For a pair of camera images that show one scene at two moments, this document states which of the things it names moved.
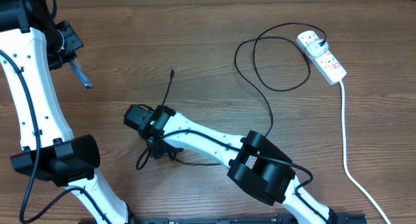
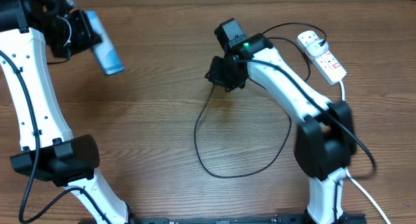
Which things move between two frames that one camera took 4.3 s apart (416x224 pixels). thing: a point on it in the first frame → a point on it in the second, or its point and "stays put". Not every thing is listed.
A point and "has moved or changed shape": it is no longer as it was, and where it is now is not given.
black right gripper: (158, 152) → (216, 77)
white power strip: (326, 65) stays put
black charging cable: (256, 68) has moved or changed shape
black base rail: (219, 219) stays put
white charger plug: (314, 48) stays put
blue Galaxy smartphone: (81, 74) → (106, 54)
